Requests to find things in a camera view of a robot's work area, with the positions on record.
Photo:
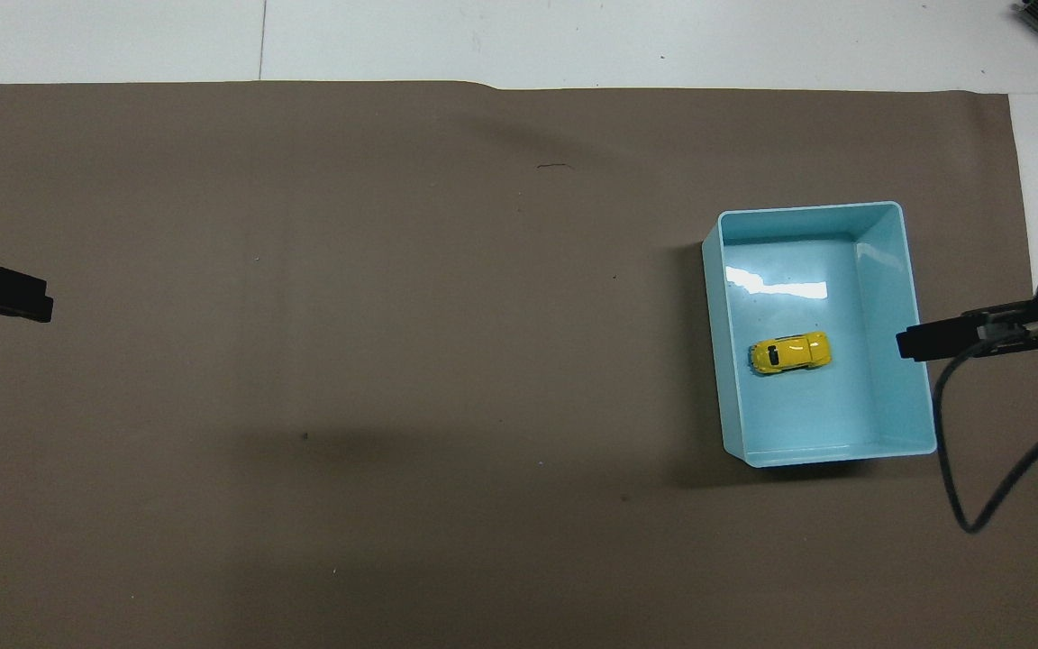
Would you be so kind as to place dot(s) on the yellow toy beetle car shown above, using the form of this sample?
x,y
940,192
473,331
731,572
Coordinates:
x,y
789,353

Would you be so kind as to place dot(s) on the light blue plastic bin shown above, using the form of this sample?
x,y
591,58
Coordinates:
x,y
798,406

